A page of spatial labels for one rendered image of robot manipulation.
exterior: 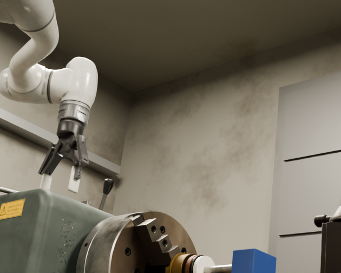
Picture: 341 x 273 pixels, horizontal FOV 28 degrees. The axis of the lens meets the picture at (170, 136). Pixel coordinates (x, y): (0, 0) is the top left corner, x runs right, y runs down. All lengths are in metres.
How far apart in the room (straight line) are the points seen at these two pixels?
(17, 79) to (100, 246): 0.58
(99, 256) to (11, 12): 0.59
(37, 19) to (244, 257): 0.69
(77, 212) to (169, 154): 3.02
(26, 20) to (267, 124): 2.88
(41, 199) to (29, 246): 0.12
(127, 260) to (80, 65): 0.66
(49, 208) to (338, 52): 2.81
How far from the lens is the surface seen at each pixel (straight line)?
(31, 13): 1.51
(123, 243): 1.61
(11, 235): 1.75
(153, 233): 1.62
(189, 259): 1.57
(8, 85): 2.02
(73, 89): 1.96
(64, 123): 1.94
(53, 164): 1.97
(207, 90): 4.71
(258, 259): 1.46
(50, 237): 1.67
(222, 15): 4.24
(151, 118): 5.00
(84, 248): 1.67
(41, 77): 1.99
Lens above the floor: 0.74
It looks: 23 degrees up
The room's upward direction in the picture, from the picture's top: 8 degrees clockwise
